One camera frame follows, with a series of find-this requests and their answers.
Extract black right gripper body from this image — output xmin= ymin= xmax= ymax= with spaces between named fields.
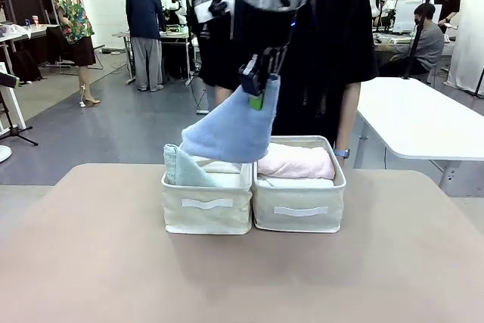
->
xmin=231 ymin=0 xmax=296 ymax=60

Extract mint green triangular towel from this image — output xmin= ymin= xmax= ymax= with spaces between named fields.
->
xmin=163 ymin=143 xmax=217 ymax=188

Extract large white table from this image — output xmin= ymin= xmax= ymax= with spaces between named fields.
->
xmin=356 ymin=76 xmax=484 ymax=162

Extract woman in floral shirt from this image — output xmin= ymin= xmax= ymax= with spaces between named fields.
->
xmin=48 ymin=0 xmax=102 ymax=109

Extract walking person in black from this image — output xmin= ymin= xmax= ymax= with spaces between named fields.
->
xmin=191 ymin=0 xmax=245 ymax=113

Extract right wrist camera with tag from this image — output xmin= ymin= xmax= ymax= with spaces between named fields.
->
xmin=194 ymin=0 xmax=244 ymax=22

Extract light blue triangular towel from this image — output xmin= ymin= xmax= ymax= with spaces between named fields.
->
xmin=181 ymin=75 xmax=282 ymax=165

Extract black floor tripod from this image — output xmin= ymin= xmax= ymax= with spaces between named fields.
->
xmin=0 ymin=88 xmax=39 ymax=148

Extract pink towel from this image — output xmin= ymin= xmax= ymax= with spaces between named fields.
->
xmin=256 ymin=144 xmax=337 ymax=181

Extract white stand frame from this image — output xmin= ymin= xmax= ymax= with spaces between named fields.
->
xmin=0 ymin=86 xmax=27 ymax=130

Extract person's black shirt torso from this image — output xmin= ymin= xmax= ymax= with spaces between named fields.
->
xmin=271 ymin=0 xmax=380 ymax=147

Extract white curtain panel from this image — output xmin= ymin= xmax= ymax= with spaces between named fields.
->
xmin=445 ymin=0 xmax=484 ymax=98

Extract cluttered white side table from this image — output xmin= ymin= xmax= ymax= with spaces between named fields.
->
xmin=0 ymin=15 xmax=62 ymax=42

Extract man in navy jacket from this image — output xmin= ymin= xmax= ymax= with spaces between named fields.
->
xmin=125 ymin=0 xmax=168 ymax=93

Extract beige bin with straight handle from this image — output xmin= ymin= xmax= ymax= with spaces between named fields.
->
xmin=250 ymin=135 xmax=348 ymax=234

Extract black tripod pole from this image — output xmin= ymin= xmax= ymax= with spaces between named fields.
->
xmin=401 ymin=0 xmax=436 ymax=82

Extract person in black t-shirt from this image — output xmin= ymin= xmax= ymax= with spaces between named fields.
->
xmin=433 ymin=0 xmax=463 ymax=35

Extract white towel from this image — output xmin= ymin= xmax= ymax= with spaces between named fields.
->
xmin=258 ymin=175 xmax=335 ymax=189

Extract person's left forearm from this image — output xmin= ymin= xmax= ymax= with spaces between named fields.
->
xmin=335 ymin=80 xmax=363 ymax=151

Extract seated person in gray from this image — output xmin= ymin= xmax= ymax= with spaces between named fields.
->
xmin=377 ymin=2 xmax=445 ymax=76

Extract background work desk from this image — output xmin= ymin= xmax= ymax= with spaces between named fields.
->
xmin=111 ymin=27 xmax=193 ymax=86

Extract beige bin with wavy handle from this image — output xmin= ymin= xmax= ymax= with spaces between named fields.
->
xmin=160 ymin=163 xmax=254 ymax=236

